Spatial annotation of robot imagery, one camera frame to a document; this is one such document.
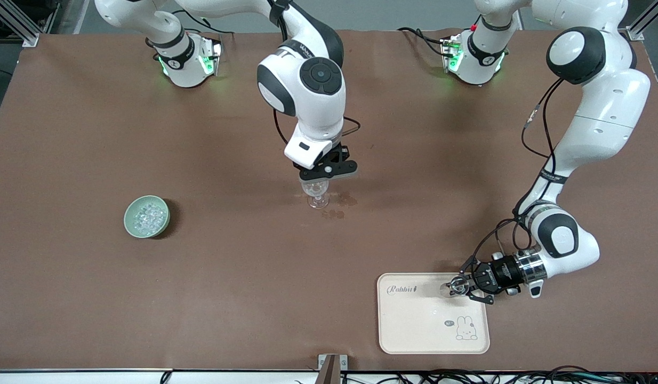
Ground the black left base cable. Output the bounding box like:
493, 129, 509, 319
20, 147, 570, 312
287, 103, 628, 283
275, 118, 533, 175
397, 26, 452, 57

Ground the clear ice cube pile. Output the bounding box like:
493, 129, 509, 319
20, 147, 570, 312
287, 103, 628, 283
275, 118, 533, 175
132, 202, 165, 234

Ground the cream rabbit print tray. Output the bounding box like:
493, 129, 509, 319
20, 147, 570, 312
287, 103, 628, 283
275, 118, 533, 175
377, 273, 491, 355

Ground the black right base cable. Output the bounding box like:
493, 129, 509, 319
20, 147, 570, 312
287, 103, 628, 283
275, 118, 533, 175
148, 16, 224, 54

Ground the aluminium frame profile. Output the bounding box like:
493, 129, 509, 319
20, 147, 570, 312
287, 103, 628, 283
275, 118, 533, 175
0, 0, 40, 47
625, 0, 658, 42

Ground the black base cable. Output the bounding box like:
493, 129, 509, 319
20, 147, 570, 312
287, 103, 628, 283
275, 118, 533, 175
397, 26, 452, 57
148, 16, 224, 54

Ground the steel double jigger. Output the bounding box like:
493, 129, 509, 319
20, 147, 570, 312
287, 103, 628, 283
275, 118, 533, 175
440, 275, 471, 298

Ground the green ceramic bowl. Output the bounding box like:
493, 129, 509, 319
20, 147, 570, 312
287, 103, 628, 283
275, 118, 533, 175
124, 195, 171, 239

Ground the black cable bundle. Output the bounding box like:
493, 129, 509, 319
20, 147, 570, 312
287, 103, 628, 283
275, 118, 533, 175
340, 365, 658, 384

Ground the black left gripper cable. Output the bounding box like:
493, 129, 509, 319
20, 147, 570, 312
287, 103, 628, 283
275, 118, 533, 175
469, 77, 567, 267

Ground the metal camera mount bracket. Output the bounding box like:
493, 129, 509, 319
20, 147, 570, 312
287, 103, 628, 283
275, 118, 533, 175
317, 354, 349, 384

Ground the brown table mat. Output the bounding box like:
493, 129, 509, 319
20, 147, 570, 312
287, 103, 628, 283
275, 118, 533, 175
0, 28, 658, 372

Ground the clear wine glass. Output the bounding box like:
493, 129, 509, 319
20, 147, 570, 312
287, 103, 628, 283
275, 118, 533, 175
300, 179, 330, 209

